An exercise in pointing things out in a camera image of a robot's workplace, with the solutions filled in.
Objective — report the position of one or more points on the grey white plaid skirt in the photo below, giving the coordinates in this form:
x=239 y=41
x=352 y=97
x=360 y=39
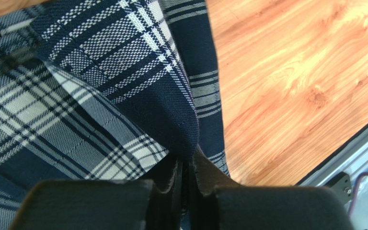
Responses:
x=105 y=90

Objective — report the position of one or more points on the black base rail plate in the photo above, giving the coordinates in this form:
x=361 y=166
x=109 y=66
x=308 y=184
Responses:
x=340 y=170

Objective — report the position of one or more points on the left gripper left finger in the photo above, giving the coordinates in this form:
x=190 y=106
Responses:
x=152 y=202

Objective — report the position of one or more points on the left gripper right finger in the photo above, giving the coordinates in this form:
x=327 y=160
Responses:
x=217 y=202

